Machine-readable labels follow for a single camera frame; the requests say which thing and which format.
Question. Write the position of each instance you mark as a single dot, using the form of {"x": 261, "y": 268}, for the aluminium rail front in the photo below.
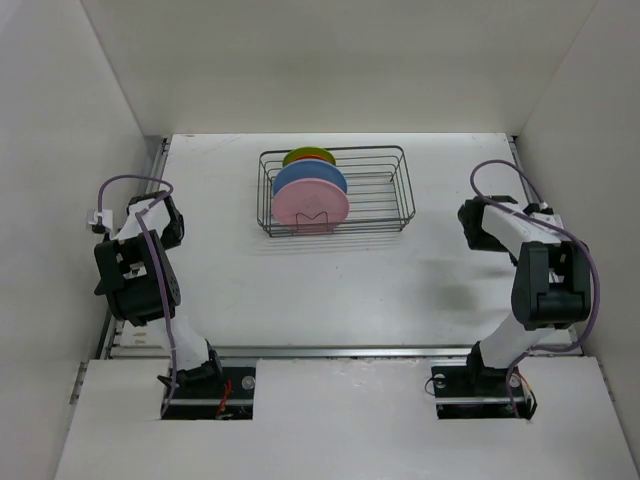
{"x": 289, "y": 352}

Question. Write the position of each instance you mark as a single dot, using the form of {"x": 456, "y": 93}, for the orange plate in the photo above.
{"x": 312, "y": 157}

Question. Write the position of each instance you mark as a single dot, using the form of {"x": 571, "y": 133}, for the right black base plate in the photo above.
{"x": 459, "y": 397}

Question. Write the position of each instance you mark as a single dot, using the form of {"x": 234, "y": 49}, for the pink plate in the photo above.
{"x": 310, "y": 205}

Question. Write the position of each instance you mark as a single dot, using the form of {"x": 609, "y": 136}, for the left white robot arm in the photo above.
{"x": 141, "y": 288}

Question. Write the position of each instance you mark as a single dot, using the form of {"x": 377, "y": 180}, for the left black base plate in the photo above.
{"x": 228, "y": 399}

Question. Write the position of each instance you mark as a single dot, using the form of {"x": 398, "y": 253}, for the green plate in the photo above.
{"x": 305, "y": 151}

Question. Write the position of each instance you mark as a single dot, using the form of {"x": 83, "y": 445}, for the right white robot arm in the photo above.
{"x": 551, "y": 289}

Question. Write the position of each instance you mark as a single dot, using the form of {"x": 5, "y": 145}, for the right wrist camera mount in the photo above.
{"x": 539, "y": 218}

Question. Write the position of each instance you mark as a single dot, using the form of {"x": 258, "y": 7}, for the wire dish rack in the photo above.
{"x": 354, "y": 189}

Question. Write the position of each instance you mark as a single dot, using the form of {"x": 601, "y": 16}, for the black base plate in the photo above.
{"x": 459, "y": 397}
{"x": 228, "y": 399}

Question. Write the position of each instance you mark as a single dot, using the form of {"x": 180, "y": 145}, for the blue plate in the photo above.
{"x": 309, "y": 168}

